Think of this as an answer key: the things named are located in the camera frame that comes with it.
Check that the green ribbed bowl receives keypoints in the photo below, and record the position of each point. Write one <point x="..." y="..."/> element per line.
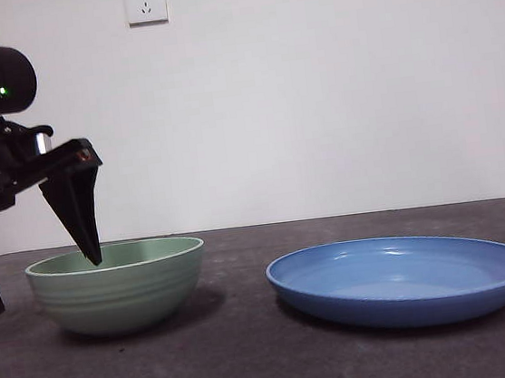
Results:
<point x="128" y="303"/>

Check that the blue round plate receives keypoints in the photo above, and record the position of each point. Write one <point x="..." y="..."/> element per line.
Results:
<point x="385" y="308"/>

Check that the white wall socket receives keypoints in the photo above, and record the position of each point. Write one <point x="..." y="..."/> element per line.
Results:
<point x="146" y="5"/>

